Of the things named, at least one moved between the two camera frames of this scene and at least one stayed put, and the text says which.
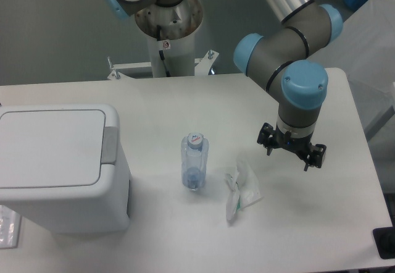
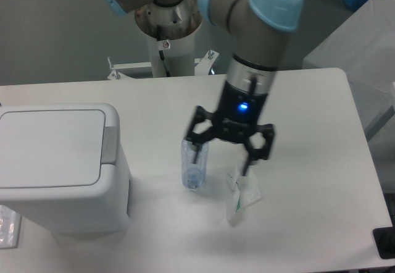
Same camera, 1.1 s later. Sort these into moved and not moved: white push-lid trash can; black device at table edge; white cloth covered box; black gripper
Moved: black gripper
Not moved: black device at table edge; white cloth covered box; white push-lid trash can
